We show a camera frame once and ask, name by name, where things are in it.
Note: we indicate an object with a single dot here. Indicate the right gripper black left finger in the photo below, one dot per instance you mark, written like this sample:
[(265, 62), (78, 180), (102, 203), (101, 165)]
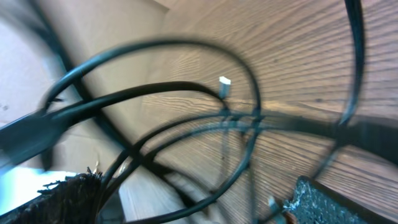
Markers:
[(68, 201)]

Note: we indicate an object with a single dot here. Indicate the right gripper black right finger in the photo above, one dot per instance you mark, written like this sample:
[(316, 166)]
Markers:
[(314, 203)]

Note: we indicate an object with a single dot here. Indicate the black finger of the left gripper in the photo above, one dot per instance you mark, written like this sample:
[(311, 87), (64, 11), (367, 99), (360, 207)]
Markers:
[(35, 134)]

